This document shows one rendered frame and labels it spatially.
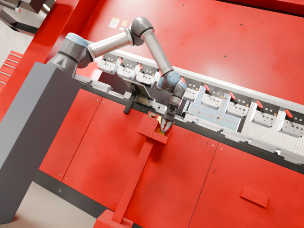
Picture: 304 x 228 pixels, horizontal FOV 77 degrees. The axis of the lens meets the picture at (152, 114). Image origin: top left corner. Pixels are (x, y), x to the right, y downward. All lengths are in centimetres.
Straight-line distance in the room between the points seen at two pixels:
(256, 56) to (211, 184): 108
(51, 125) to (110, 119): 57
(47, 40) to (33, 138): 117
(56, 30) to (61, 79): 104
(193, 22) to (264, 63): 70
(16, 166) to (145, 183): 78
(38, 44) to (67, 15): 37
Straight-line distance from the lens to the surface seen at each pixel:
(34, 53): 206
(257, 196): 145
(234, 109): 160
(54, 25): 211
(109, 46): 130
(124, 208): 130
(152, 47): 119
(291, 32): 203
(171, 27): 193
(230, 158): 142
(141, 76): 171
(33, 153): 111
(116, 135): 151
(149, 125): 120
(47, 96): 104
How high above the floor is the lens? 60
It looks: 10 degrees up
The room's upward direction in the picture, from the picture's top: 23 degrees clockwise
